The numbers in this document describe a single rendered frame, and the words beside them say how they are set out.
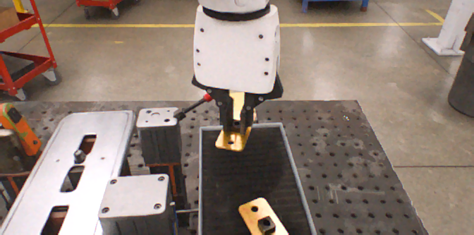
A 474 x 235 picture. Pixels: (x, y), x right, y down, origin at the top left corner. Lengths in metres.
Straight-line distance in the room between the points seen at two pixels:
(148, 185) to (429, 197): 1.86
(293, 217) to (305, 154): 0.77
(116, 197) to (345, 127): 0.98
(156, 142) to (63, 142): 0.21
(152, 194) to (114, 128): 0.35
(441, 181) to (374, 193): 1.24
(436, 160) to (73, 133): 2.12
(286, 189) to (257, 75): 0.17
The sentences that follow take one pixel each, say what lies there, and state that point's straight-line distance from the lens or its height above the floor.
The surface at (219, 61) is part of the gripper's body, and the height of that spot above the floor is 1.33.
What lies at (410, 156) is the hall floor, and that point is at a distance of 2.45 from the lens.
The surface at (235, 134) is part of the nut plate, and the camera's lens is 0.47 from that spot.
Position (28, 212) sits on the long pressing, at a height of 1.00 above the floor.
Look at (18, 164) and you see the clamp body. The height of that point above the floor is 0.97.
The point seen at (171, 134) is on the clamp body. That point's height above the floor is 1.03.
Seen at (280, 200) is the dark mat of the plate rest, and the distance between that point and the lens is 0.47.
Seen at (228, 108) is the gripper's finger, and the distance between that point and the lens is 0.45.
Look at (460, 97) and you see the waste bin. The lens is 2.99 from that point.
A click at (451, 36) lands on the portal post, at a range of 3.92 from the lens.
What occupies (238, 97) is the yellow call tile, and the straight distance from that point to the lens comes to 0.64.
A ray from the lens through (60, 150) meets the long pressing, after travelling 0.86.
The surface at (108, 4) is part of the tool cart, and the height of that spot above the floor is 0.20.
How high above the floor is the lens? 1.52
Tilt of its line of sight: 35 degrees down
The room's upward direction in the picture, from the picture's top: straight up
